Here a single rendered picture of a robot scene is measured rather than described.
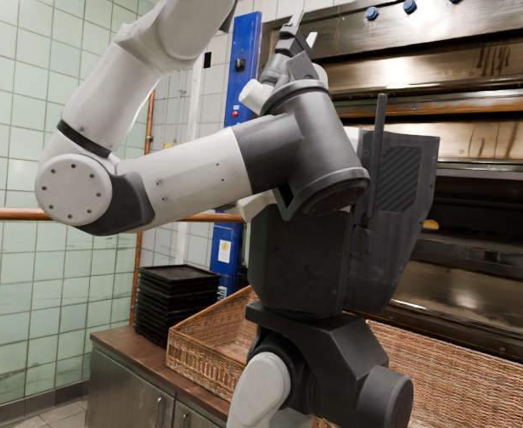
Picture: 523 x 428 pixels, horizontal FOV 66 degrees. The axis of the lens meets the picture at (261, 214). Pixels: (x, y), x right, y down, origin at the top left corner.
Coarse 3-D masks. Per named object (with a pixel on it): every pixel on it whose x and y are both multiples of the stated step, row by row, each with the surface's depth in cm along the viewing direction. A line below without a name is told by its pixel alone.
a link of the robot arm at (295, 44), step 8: (288, 24) 102; (280, 32) 103; (288, 32) 102; (296, 32) 102; (280, 40) 104; (288, 40) 102; (296, 40) 103; (304, 40) 105; (280, 48) 103; (288, 48) 102; (296, 48) 104; (304, 48) 106; (272, 56) 104; (280, 56) 102; (288, 56) 103; (272, 64) 102; (280, 64) 101; (288, 72) 101
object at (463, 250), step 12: (420, 240) 146; (432, 240) 148; (432, 252) 143; (444, 252) 141; (456, 252) 138; (468, 252) 136; (480, 252) 134; (492, 252) 131; (504, 252) 129; (504, 264) 129; (516, 264) 127
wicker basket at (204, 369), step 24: (216, 312) 175; (240, 312) 188; (168, 336) 156; (192, 336) 166; (216, 336) 177; (240, 336) 187; (168, 360) 157; (192, 360) 148; (216, 360) 140; (240, 360) 133; (216, 384) 140
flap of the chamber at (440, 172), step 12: (444, 180) 131; (456, 180) 128; (468, 180) 126; (480, 180) 123; (492, 180) 120; (504, 180) 118; (516, 180) 115; (444, 192) 145; (456, 192) 142; (468, 192) 138; (480, 192) 135; (492, 192) 132; (504, 192) 128
